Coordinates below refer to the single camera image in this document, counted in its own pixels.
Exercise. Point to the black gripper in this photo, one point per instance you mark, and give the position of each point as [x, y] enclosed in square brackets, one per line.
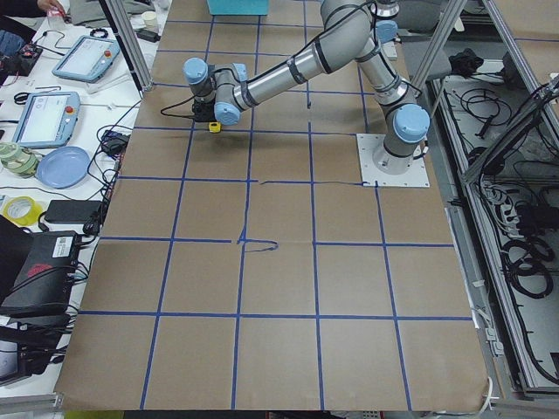
[209, 114]

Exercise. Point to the yellow toy beetle car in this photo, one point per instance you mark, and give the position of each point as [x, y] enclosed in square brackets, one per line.
[215, 127]

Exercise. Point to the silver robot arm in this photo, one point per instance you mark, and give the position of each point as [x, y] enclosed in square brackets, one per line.
[384, 20]
[350, 35]

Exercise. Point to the turquoise plastic bin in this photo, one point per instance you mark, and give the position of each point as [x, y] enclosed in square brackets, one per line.
[238, 7]

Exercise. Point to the cream paper cup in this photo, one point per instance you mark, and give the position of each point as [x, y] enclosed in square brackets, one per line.
[150, 20]

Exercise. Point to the upper blue teach pendant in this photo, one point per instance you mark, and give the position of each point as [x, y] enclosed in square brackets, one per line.
[88, 60]

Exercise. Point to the blue teach pendant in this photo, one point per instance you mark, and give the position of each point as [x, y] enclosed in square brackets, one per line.
[88, 60]
[48, 120]

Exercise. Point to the light blue plate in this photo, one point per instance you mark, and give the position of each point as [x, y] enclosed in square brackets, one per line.
[63, 167]

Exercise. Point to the lower blue teach pendant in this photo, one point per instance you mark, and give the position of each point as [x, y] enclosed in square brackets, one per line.
[48, 120]

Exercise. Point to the black power adapter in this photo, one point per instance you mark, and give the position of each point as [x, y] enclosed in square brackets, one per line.
[71, 211]

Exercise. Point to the green tape rolls stack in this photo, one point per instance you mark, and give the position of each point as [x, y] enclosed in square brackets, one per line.
[18, 160]

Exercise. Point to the yellow tape roll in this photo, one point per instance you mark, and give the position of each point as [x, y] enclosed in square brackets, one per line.
[22, 210]

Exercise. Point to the grey chair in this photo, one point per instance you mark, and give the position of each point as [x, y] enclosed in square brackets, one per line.
[417, 21]

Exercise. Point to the black red computer box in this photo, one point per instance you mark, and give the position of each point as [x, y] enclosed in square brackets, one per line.
[36, 271]

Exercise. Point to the aluminium frame post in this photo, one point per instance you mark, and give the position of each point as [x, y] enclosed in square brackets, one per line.
[127, 40]

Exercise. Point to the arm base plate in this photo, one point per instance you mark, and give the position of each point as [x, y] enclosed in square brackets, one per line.
[380, 169]

